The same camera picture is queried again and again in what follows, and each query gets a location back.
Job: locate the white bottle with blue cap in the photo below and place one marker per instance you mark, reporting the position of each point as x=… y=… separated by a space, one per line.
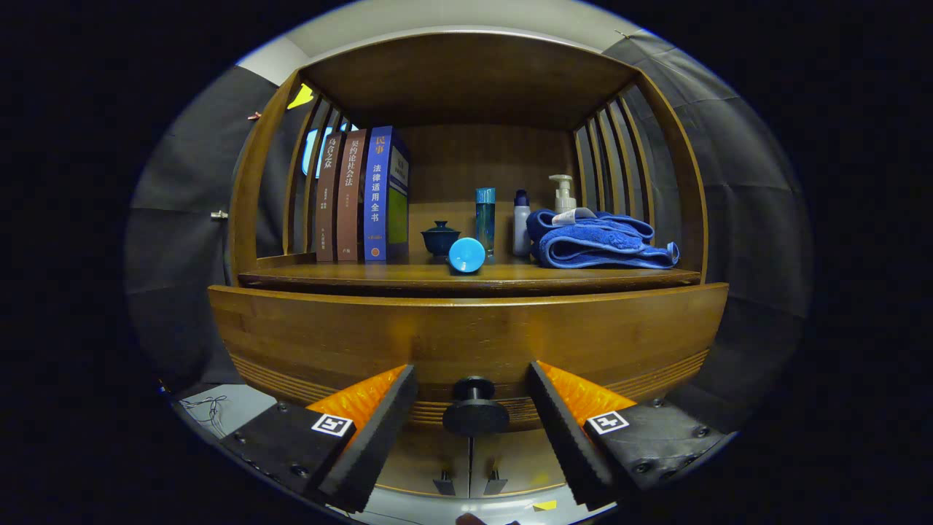
x=521 y=226

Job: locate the folded blue towel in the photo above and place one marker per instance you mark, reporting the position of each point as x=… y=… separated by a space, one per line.
x=598 y=244

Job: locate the clear blue tall bottle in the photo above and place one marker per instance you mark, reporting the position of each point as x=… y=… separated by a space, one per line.
x=485 y=215

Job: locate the blue book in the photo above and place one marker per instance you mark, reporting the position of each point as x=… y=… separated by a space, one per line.
x=375 y=197

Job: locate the yellow tape piece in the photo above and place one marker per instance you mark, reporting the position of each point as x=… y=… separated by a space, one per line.
x=544 y=504

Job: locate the white pump bottle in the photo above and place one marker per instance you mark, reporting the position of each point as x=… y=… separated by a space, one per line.
x=563 y=197

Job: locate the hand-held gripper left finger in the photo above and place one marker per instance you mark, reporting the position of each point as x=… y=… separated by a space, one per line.
x=379 y=437

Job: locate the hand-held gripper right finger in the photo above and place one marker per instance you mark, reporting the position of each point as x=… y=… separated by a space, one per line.
x=567 y=437

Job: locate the wooden cabinet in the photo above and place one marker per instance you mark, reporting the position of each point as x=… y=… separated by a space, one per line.
x=474 y=80

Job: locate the blue cosmetic tube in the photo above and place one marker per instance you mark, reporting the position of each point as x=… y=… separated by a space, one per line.
x=466 y=255

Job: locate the reddish brown book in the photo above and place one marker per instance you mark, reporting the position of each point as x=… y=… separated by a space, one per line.
x=350 y=197

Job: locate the blue lidded teacup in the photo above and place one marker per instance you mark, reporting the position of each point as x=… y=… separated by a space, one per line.
x=439 y=239

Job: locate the wooden countertop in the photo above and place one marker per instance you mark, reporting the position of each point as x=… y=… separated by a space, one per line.
x=408 y=275

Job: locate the dark brown book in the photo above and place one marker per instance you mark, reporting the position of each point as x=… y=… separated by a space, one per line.
x=328 y=197

